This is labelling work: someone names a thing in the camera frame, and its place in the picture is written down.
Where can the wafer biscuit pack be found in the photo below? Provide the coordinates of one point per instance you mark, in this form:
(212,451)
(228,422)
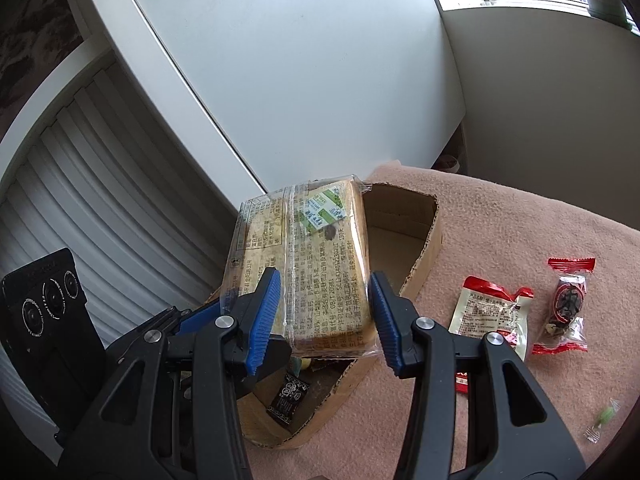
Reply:
(315,234)

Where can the pink table cloth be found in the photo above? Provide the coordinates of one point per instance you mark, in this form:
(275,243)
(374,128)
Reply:
(506,236)

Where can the black white candy wrapper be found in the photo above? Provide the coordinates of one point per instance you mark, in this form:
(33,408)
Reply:
(290,395)

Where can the small green wrapped candy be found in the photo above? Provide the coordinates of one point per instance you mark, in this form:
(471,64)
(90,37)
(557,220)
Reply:
(606,415)

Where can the red white snack pouch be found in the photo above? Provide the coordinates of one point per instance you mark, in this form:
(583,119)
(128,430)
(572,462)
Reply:
(485,307)

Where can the white slatted radiator cover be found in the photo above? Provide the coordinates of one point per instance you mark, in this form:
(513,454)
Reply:
(87,166)

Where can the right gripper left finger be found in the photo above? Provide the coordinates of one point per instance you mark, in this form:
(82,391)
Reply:
(177,419)

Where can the colourful round jelly cup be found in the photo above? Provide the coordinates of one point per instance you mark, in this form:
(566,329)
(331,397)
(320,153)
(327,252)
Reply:
(299,364)

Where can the white cabinet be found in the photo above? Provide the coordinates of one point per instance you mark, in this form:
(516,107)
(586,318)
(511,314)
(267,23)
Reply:
(267,93)

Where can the brown cardboard box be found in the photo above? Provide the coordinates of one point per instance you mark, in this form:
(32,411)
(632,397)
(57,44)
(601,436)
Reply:
(405,237)

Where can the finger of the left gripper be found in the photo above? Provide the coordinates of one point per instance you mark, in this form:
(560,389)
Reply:
(196,320)
(162,337)

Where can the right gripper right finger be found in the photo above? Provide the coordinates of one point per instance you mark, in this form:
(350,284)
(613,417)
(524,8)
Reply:
(514,431)

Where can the red dates candy bag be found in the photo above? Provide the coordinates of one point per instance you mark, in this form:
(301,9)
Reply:
(564,327)

